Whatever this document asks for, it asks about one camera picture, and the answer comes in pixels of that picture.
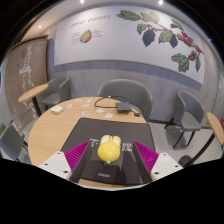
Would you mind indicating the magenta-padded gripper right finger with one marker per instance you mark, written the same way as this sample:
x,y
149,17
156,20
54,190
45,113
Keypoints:
x,y
165,164

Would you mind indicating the black mouse pad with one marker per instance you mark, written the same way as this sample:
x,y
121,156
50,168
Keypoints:
x,y
100,128

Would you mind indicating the small playing card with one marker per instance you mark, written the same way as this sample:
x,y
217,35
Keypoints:
x,y
100,110
78,99
85,105
89,100
108,115
85,113
69,106

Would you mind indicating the brown printed wall panel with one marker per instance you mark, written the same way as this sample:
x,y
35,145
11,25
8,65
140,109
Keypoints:
x,y
25,70

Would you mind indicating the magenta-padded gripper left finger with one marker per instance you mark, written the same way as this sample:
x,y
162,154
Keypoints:
x,y
55,163

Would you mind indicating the grey armchair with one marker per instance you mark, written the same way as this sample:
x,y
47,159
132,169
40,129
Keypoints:
x,y
190,111
133,91
56,95
11,141

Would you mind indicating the white card box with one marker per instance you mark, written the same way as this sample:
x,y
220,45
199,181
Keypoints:
x,y
57,109

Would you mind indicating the black flat hub device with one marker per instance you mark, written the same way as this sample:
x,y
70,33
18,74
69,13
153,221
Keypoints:
x,y
123,106

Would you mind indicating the coffee plant wall mural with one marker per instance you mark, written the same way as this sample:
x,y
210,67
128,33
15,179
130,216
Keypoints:
x,y
120,36

